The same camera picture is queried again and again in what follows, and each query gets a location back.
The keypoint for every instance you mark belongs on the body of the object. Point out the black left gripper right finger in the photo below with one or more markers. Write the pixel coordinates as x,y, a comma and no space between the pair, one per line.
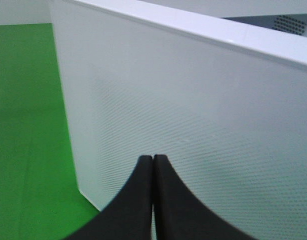
180,215

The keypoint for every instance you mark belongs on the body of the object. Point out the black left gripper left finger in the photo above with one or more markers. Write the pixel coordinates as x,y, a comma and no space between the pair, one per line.
128,216

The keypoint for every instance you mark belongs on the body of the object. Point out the white microwave oven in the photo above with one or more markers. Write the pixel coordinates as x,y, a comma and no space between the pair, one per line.
268,12

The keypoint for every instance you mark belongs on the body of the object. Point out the white partition panel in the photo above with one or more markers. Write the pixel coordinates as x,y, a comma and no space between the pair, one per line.
21,12

